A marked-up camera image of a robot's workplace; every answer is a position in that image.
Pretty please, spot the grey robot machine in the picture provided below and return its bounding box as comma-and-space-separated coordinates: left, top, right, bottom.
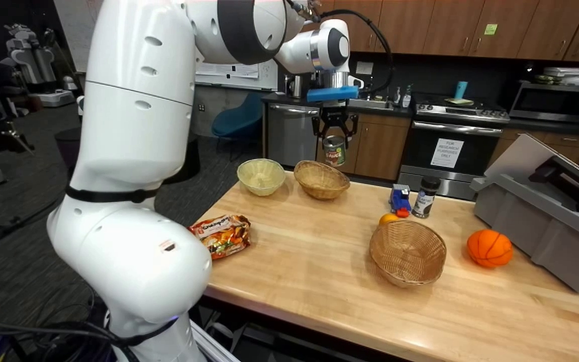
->
0, 22, 77, 108

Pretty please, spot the steel dishwasher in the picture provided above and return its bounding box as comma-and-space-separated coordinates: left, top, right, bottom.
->
267, 103, 321, 168

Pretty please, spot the kitchen sink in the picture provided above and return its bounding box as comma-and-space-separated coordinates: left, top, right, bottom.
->
348, 98, 394, 110

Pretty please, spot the steel stove with oven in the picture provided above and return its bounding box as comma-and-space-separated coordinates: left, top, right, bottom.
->
397, 93, 511, 202

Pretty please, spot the spice jar with black lid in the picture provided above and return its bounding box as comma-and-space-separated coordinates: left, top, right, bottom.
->
412, 175, 442, 219

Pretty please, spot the white paper sign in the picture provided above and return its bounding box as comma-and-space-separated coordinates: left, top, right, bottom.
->
430, 138, 465, 169

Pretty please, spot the row of soap bottles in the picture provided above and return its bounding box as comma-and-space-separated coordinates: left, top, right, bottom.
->
393, 84, 414, 109

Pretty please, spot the orange toy basketball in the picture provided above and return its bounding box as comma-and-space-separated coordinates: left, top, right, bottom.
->
466, 229, 514, 269

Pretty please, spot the blue chair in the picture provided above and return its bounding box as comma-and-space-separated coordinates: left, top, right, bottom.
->
211, 92, 266, 142

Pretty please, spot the dark brown wicker basket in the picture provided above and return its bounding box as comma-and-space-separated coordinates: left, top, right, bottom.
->
294, 160, 351, 201

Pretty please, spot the pale yellow wicker basket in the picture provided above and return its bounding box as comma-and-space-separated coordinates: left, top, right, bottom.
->
237, 158, 286, 197

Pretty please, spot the stack of dishes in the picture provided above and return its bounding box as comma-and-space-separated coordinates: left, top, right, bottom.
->
534, 66, 579, 86

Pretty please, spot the microwave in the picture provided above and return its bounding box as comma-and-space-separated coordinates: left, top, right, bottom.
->
509, 80, 579, 124

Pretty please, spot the grey plastic bin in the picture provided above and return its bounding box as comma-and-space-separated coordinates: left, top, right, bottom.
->
469, 133, 579, 295

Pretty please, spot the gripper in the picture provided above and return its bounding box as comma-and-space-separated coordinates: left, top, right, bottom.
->
312, 101, 359, 140

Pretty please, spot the wooden base cabinet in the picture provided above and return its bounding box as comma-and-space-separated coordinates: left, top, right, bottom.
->
488, 128, 579, 167
316, 113, 412, 182

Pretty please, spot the whiteboard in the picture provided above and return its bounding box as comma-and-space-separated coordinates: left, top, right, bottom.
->
195, 59, 279, 92

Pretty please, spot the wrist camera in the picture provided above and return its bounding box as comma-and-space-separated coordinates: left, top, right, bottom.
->
307, 85, 360, 103

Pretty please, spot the light brown wicker basket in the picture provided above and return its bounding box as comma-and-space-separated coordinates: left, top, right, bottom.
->
369, 220, 447, 289

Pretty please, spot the green can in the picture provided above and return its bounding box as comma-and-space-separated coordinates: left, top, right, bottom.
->
323, 134, 347, 168

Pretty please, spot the blue toy truck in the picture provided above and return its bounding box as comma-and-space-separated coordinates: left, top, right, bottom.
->
389, 184, 413, 218

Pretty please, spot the orange noodle packet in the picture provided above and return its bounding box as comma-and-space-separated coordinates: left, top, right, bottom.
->
188, 214, 252, 260

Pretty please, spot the row of wooden wall cabinets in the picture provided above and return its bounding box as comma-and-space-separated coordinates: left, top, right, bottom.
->
301, 0, 579, 64

